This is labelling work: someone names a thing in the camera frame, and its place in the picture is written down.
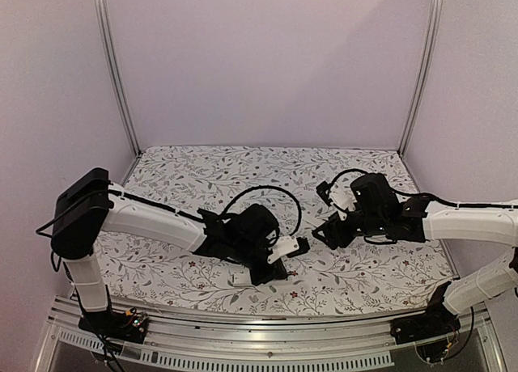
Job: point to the left aluminium post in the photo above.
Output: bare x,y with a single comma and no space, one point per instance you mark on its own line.
114,73

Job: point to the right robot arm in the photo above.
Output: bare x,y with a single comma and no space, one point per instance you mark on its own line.
372,208

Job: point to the floral patterned table mat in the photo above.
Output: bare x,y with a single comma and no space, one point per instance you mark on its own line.
363,278

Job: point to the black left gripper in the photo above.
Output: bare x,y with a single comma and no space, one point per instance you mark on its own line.
278,272

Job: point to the aluminium post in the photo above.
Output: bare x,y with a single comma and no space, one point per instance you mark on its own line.
114,73
431,34

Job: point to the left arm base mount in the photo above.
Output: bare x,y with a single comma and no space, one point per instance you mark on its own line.
129,326

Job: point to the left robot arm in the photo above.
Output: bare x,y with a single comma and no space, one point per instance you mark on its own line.
94,204

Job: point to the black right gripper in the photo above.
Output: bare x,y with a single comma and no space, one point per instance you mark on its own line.
333,230

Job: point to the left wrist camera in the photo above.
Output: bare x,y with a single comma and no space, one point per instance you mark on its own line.
288,246

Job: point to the right aluminium post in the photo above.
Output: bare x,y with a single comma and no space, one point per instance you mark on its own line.
431,34

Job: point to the white remote control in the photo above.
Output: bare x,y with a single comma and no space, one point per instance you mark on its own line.
241,280

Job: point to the aluminium front rail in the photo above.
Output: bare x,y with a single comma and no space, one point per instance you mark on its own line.
180,339

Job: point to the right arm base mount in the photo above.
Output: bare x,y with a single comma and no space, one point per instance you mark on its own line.
436,320

